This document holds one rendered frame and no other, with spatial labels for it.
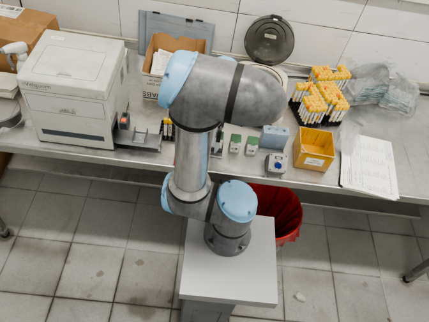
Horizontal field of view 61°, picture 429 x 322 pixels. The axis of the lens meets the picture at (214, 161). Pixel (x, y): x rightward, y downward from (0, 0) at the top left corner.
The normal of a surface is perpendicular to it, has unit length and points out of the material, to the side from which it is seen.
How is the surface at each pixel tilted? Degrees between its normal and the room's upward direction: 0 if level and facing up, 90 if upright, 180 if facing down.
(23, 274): 0
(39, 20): 2
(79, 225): 0
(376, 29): 90
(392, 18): 90
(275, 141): 90
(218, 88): 48
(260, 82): 27
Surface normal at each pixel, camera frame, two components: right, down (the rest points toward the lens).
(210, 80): -0.04, -0.04
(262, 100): 0.47, 0.30
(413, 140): 0.13, -0.61
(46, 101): -0.06, 0.78
